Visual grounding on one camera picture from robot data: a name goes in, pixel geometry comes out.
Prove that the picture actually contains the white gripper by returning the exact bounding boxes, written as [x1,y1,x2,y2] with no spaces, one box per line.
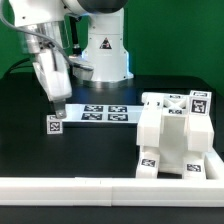
[33,49,72,119]

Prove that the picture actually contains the white cube nut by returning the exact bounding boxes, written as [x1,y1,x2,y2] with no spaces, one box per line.
[46,115,63,135]
[189,90,212,116]

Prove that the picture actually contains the white chair seat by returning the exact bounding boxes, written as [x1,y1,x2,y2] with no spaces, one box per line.
[143,118,204,176]

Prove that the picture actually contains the white cube nut front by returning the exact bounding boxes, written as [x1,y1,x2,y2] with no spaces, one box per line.
[189,90,212,116]

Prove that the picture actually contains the white long chair back bar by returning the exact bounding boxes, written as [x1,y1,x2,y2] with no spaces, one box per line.
[137,92,214,152]

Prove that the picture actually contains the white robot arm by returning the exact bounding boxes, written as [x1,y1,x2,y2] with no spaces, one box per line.
[0,0,133,119]

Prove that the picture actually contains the white tag base sheet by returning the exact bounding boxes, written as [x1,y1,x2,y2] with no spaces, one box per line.
[64,104,143,124]

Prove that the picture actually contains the white L-shaped fence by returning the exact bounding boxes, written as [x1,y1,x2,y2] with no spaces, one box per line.
[0,151,224,207]

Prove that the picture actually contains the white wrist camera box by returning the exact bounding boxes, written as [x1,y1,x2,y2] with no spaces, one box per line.
[73,58,94,80]

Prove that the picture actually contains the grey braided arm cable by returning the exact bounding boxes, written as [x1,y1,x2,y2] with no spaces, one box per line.
[0,0,78,68]

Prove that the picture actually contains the black cables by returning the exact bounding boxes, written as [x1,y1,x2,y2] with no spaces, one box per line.
[4,58,36,79]

